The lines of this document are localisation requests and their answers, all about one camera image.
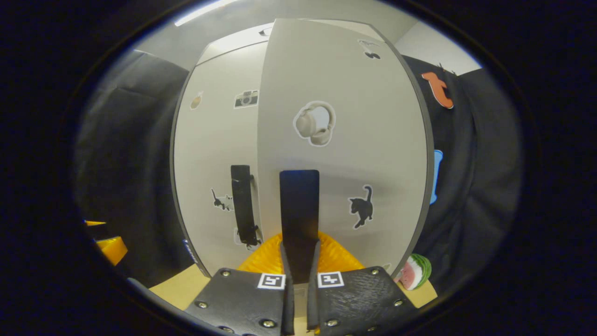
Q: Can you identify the white double-door shoe cabinet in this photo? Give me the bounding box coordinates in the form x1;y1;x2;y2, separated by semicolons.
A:
169;19;435;280

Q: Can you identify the white cabinet door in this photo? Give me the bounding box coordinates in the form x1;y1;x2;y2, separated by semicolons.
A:
257;19;435;280
174;41;269;276

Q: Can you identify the watermelon slice toy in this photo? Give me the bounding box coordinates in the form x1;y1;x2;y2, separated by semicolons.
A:
396;253;432;291

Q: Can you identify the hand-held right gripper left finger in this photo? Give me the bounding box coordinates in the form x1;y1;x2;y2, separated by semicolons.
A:
183;232;296;336

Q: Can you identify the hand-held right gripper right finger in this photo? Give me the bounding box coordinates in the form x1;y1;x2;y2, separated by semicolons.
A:
305;232;419;336

